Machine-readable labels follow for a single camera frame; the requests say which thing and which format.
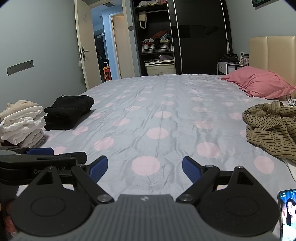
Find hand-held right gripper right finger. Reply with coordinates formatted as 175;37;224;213
176;156;262;205

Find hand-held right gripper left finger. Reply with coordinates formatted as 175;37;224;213
30;156;114;204

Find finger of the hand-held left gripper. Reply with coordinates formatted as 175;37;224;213
8;147;54;156
0;152;88;164

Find olive striped shirt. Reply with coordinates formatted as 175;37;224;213
242;101;296;164

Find stack of white folded clothes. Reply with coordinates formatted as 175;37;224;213
0;100;47;147

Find black folded clothes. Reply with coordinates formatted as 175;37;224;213
43;95;95;131

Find pile of loose clothes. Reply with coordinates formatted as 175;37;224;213
142;30;173;45

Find person's left hand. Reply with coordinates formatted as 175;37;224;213
5;201;18;234

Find cream storage box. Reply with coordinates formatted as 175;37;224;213
144;60;175;76

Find smartphone with lit screen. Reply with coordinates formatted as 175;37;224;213
277;189;296;241

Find white nightstand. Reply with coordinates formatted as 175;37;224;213
217;61;249;76

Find pink pillow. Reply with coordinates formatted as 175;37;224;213
217;65;296;100

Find black bag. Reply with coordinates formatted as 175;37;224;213
220;53;238;62

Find white hallway door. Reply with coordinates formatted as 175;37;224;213
110;13;136;79

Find cream bedroom door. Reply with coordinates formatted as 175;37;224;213
74;0;102;91

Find black wardrobe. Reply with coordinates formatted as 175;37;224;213
131;0;233;76

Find beige bed headboard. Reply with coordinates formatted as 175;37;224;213
248;36;296;78

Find white hanging bag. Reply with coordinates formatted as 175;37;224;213
139;11;148;29

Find grey wall switch panel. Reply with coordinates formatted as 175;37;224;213
6;60;34;76

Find dark wall picture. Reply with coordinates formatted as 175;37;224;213
252;0;281;7

